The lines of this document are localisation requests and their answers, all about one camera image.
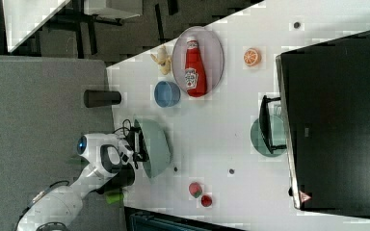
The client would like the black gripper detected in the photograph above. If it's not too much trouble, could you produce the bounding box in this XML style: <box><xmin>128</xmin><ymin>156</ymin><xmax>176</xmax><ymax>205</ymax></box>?
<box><xmin>122</xmin><ymin>127</ymin><xmax>148</xmax><ymax>168</ymax></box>

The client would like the mint green plastic strainer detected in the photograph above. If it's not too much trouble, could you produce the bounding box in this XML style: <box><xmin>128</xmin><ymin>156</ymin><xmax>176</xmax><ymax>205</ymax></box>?
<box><xmin>134</xmin><ymin>117</ymin><xmax>172</xmax><ymax>178</ymax></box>

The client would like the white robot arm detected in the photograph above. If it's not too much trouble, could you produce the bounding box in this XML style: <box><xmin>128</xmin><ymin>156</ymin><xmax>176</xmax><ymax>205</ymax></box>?
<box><xmin>15</xmin><ymin>128</ymin><xmax>147</xmax><ymax>231</ymax></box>

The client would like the blue bowl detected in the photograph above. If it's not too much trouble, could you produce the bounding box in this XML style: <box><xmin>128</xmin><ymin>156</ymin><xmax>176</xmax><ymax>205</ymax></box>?
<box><xmin>154</xmin><ymin>81</ymin><xmax>180</xmax><ymax>108</ymax></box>

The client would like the green plastic rack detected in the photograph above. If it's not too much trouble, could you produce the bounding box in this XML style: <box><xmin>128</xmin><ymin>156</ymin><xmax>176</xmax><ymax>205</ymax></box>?
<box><xmin>105</xmin><ymin>192</ymin><xmax>124</xmax><ymax>204</ymax></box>

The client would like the pink toy strawberry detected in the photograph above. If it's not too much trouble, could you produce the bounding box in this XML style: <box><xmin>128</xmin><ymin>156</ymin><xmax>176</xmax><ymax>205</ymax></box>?
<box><xmin>189</xmin><ymin>182</ymin><xmax>202</xmax><ymax>198</ymax></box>

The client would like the red ketchup bottle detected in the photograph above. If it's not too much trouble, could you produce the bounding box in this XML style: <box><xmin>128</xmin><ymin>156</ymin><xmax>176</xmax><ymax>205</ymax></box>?
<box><xmin>184</xmin><ymin>37</ymin><xmax>207</xmax><ymax>97</ymax></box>

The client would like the yellow toy banana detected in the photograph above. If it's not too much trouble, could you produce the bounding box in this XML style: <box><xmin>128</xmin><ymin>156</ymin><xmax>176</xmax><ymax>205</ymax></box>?
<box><xmin>150</xmin><ymin>45</ymin><xmax>172</xmax><ymax>75</ymax></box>

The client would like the grey round plate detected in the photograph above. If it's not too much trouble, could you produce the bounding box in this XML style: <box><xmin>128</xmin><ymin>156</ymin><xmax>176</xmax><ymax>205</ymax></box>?
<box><xmin>172</xmin><ymin>26</ymin><xmax>224</xmax><ymax>92</ymax></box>

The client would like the small mint green cup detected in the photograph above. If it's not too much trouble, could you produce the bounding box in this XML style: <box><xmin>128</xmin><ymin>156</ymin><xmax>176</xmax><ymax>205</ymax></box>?
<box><xmin>251</xmin><ymin>105</ymin><xmax>287</xmax><ymax>157</ymax></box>

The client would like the orange slice toy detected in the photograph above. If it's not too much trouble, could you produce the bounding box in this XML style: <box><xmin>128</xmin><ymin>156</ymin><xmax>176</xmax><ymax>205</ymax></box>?
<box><xmin>244</xmin><ymin>48</ymin><xmax>261</xmax><ymax>66</ymax></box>

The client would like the silver black toaster oven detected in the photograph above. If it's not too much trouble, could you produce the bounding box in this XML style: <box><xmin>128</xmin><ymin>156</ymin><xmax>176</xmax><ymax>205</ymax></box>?
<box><xmin>260</xmin><ymin>30</ymin><xmax>370</xmax><ymax>218</ymax></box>

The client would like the black cylinder post top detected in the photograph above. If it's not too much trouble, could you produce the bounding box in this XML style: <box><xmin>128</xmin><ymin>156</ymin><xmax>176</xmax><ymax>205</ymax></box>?
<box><xmin>83</xmin><ymin>90</ymin><xmax>121</xmax><ymax>108</ymax></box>

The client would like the blue metal frame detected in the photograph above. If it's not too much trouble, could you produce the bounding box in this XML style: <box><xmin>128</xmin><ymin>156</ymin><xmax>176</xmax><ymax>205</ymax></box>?
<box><xmin>124</xmin><ymin>206</ymin><xmax>242</xmax><ymax>231</ymax></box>

